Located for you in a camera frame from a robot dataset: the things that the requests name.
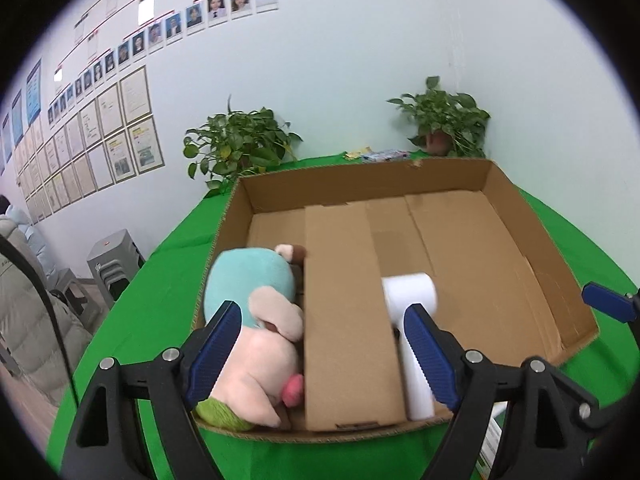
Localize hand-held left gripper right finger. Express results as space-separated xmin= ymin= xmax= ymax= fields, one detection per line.
xmin=404 ymin=304 xmax=601 ymax=480

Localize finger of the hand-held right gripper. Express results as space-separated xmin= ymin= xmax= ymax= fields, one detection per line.
xmin=581 ymin=282 xmax=640 ymax=341

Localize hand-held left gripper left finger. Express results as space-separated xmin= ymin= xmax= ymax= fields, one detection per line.
xmin=60 ymin=300 xmax=244 ymax=480

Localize pink and teal plush toy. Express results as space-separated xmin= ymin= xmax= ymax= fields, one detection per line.
xmin=194 ymin=244 xmax=308 ymax=433

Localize white hair dryer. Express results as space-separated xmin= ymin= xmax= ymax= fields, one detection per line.
xmin=381 ymin=273 xmax=440 ymax=422

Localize long brown cardboard box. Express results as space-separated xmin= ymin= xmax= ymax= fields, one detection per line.
xmin=304 ymin=202 xmax=407 ymax=432

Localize large cardboard box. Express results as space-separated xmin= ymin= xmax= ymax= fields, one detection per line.
xmin=191 ymin=158 xmax=600 ymax=443

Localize white package with green label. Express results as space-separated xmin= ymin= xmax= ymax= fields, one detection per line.
xmin=475 ymin=402 xmax=508 ymax=478

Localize stack of grey plastic stools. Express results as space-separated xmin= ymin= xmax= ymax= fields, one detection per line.
xmin=86 ymin=229 xmax=147 ymax=311

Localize low grey plastic stool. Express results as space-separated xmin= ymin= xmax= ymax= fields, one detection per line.
xmin=50 ymin=269 xmax=103 ymax=326

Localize person in grey jacket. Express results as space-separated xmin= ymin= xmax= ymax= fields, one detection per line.
xmin=0 ymin=215 xmax=93 ymax=406

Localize small items at table edge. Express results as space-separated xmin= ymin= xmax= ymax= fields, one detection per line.
xmin=362 ymin=148 xmax=416 ymax=162

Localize large potted green plant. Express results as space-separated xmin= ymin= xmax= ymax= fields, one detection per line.
xmin=182 ymin=95 xmax=303 ymax=196

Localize small potted green plant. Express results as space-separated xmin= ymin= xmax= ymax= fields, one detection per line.
xmin=387 ymin=76 xmax=492 ymax=158

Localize row of portrait photos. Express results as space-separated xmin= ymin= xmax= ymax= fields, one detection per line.
xmin=47 ymin=0 xmax=279 ymax=123

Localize black cable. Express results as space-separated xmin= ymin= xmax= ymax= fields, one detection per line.
xmin=0 ymin=234 xmax=81 ymax=406

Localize group of framed wall documents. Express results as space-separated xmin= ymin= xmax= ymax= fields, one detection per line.
xmin=15 ymin=65 xmax=166 ymax=221

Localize tall blue wall poster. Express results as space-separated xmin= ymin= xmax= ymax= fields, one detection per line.
xmin=25 ymin=58 xmax=43 ymax=131
xmin=11 ymin=89 xmax=24 ymax=148

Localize group of white wall cards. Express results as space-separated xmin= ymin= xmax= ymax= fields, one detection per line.
xmin=52 ymin=0 xmax=241 ymax=83

